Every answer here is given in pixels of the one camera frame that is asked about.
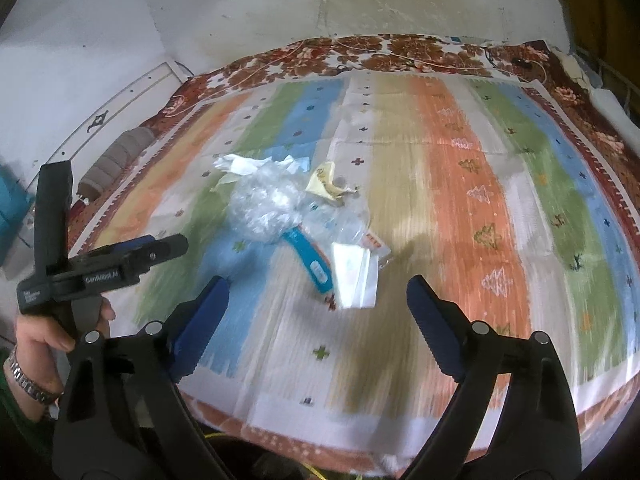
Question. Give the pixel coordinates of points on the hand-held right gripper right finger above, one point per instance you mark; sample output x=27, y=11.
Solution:
x=430, y=325

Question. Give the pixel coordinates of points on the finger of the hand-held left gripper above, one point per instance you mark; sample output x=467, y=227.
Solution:
x=162, y=252
x=132, y=244

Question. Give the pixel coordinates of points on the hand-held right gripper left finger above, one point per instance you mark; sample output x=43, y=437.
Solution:
x=200, y=325

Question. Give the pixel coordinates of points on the white plastic packet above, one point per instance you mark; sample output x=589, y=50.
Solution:
x=352, y=280

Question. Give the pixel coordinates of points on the blue white plastic wrapper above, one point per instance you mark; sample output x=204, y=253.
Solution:
x=310, y=260

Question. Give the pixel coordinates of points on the person's left forearm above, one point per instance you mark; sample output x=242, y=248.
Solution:
x=20, y=412

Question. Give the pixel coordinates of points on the person's left hand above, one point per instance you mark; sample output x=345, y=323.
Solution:
x=37, y=332

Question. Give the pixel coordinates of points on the teal plastic box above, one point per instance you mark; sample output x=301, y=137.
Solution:
x=12, y=200

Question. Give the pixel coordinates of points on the grey bolster pillow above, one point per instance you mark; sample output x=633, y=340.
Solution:
x=117, y=155

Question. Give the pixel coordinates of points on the crumpled clear plastic bag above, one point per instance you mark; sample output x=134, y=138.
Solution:
x=265, y=200

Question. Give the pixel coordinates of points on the crumpled white paper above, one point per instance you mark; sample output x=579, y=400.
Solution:
x=240, y=165

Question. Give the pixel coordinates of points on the striped colourful mat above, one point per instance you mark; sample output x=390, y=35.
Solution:
x=400, y=210

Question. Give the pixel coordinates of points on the clear wrapper with red print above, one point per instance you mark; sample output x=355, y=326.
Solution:
x=350, y=225

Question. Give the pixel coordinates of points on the white headboard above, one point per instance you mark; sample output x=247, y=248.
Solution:
x=125, y=95

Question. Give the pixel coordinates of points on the light blue wrapper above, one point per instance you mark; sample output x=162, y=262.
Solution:
x=299, y=164

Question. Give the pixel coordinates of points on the silver wristwatch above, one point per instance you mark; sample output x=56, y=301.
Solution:
x=30, y=382

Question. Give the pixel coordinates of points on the crumpled cream plastic wrapper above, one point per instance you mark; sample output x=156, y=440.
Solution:
x=325, y=182

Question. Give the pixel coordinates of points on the red floral blanket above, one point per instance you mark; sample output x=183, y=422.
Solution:
x=400, y=52

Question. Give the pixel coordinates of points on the small black object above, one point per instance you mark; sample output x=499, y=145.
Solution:
x=522, y=62

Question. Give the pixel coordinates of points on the white pillow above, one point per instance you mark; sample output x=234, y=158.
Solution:
x=612, y=102

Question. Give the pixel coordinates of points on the mustard yellow hanging garment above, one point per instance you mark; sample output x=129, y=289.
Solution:
x=600, y=0

